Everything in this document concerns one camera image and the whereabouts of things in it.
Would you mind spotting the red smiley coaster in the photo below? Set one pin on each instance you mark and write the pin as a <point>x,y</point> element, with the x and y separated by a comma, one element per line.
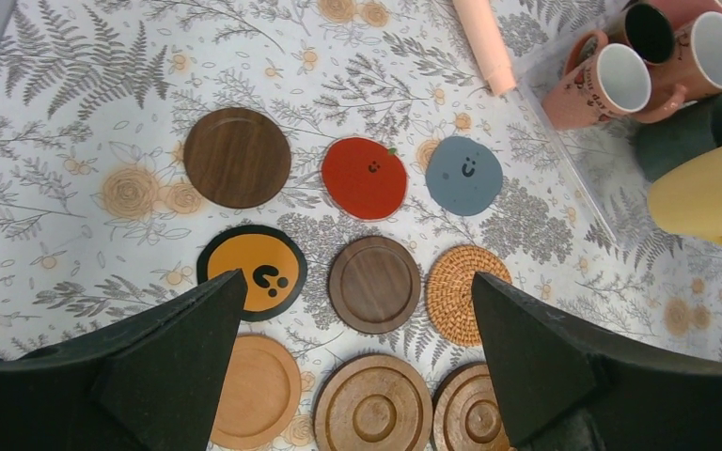
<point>364,178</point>

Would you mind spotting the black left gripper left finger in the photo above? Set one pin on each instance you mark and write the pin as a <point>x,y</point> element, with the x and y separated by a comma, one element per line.
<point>148,382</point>

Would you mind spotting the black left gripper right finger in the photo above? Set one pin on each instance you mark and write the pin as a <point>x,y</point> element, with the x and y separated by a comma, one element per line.
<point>563,383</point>

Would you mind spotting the black mug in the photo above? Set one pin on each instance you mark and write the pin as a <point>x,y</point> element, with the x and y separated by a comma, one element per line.
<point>647,30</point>

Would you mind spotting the brown ceramic saucer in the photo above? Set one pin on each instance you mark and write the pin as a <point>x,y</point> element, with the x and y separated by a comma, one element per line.
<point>373,402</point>
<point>466,414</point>

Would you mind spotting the pink mug back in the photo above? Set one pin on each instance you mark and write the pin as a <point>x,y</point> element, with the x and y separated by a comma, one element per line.
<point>681,12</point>

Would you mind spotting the pink silicone microphone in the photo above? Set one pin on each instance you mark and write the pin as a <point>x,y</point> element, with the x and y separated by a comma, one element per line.
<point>483,34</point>

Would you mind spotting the yellow mug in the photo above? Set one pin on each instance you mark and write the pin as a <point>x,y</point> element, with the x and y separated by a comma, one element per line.
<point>688,200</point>

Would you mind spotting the dark green mug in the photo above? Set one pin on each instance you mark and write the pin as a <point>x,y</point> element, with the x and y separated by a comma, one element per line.
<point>662,146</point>

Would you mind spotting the orange black smiley coaster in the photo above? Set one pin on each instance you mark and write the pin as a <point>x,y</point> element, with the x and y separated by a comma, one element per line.
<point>273,265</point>

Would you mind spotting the dark walnut coaster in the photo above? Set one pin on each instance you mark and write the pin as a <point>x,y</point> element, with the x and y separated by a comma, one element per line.
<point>374,285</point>
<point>237,158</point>

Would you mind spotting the pink mug centre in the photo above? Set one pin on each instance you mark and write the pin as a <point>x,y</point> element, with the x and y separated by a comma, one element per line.
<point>693,73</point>

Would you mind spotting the light brown round coaster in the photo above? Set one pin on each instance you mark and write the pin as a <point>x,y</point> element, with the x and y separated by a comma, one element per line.
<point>260,393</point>

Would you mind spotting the floral tablecloth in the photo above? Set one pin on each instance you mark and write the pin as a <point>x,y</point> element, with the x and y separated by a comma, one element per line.
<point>98,220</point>

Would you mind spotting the woven rattan coaster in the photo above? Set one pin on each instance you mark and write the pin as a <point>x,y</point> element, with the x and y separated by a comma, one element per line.
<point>449,291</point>

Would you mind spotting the clear acrylic tray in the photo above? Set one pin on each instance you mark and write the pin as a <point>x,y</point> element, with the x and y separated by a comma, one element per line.
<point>601,158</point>

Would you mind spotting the blue-grey smiley coaster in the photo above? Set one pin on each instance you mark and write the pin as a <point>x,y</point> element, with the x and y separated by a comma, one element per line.
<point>463,176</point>

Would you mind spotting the small pink patterned mug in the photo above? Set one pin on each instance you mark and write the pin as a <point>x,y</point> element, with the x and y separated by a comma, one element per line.
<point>602,80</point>

